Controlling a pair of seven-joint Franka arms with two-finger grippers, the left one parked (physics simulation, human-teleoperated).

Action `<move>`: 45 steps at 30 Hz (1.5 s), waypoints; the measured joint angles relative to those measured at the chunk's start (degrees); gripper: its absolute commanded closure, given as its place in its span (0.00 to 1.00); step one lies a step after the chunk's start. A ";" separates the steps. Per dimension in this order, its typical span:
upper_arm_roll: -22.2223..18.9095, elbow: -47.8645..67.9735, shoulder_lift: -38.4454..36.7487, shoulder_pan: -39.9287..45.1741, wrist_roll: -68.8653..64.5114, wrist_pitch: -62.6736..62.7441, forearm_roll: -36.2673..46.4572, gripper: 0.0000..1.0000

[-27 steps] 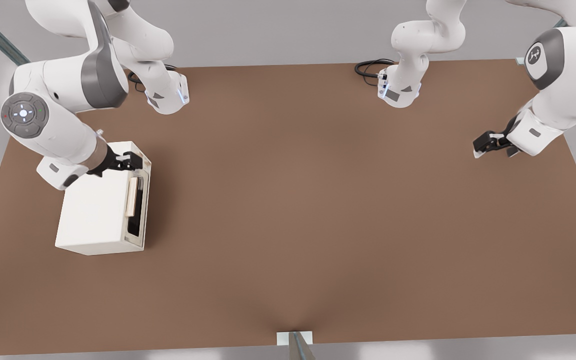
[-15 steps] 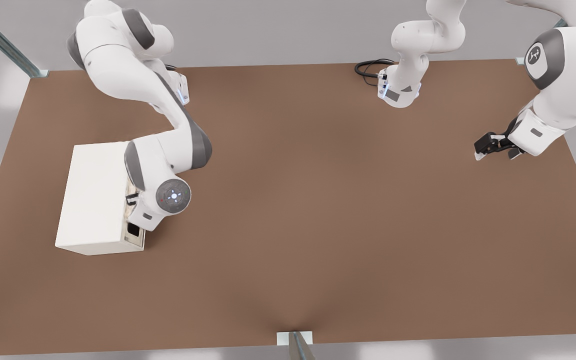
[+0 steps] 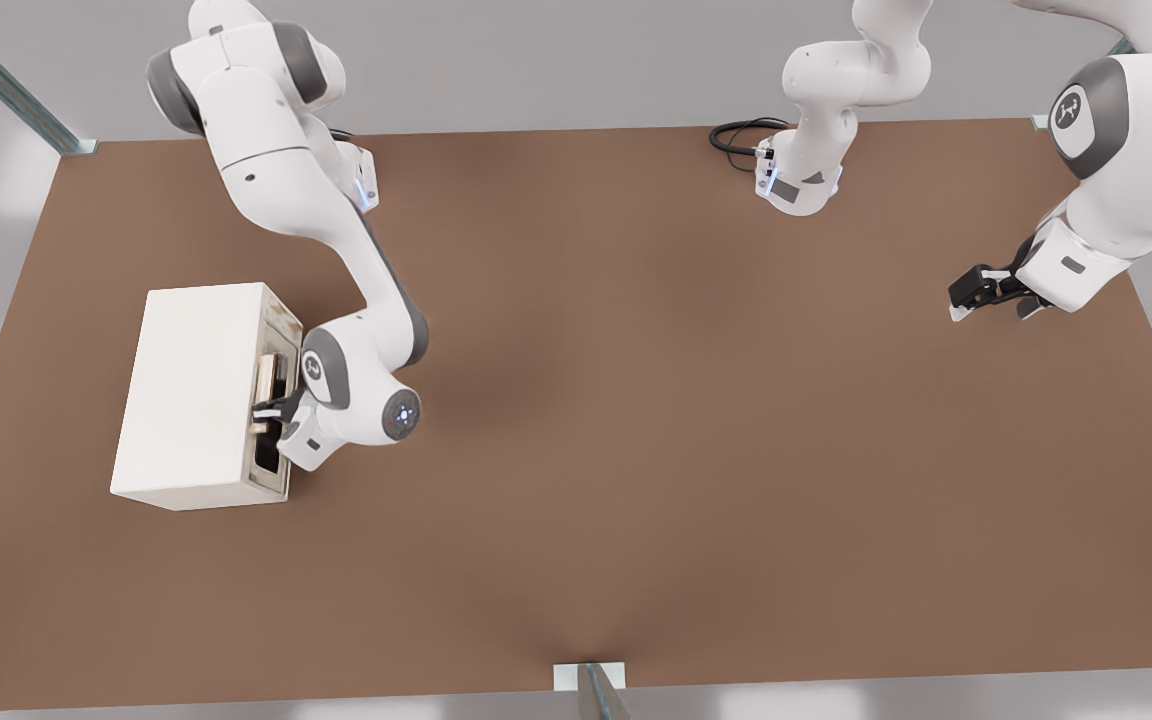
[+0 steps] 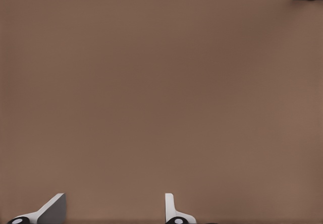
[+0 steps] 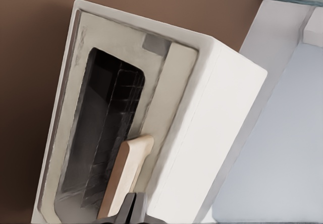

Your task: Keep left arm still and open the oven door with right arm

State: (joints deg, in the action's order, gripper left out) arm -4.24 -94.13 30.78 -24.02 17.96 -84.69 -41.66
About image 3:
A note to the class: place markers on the white oven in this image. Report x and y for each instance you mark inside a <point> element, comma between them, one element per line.
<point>191,395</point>

